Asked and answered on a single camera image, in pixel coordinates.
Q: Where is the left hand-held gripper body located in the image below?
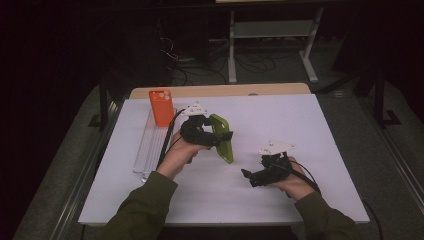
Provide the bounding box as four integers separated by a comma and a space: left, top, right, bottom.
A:
179, 102, 218, 148

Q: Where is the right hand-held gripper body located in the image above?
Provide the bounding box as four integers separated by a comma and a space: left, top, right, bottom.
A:
249, 140, 297, 188

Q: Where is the green cartoon phone case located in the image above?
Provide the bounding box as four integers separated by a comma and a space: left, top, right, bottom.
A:
209, 113, 235, 165

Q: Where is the orange phone case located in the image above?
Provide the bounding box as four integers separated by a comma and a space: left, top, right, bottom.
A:
148, 88, 175, 128

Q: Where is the clear plastic rack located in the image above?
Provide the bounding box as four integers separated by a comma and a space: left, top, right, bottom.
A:
133, 108, 178, 183

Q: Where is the person's right hand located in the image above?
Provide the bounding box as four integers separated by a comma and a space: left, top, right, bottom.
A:
273, 157, 316, 201

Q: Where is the person's left hand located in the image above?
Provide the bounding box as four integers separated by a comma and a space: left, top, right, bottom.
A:
156, 130, 212, 180

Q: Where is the white board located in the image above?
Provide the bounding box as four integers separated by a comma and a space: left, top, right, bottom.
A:
78, 93, 370, 228

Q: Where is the black metal stand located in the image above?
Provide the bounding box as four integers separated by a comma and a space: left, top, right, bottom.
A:
88, 76, 116, 133
371, 66, 403, 129

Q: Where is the white metal stand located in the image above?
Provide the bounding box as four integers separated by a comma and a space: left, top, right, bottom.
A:
227, 8, 324, 84

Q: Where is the left hand-held gripper black cable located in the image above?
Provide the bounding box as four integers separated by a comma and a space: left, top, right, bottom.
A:
156, 108, 186, 169

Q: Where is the hand-held gripper black cable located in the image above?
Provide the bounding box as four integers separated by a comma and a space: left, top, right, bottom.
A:
269, 159, 384, 239
156, 108, 186, 169

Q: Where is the right hand-held gripper black cable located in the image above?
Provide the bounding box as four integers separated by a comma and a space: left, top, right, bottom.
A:
269, 159, 384, 239

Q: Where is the tangle of floor cables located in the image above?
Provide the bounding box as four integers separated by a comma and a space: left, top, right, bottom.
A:
156, 33, 278, 86

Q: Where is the grey metal rail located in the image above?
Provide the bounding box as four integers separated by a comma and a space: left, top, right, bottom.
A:
49, 99, 124, 240
361, 99, 424, 208

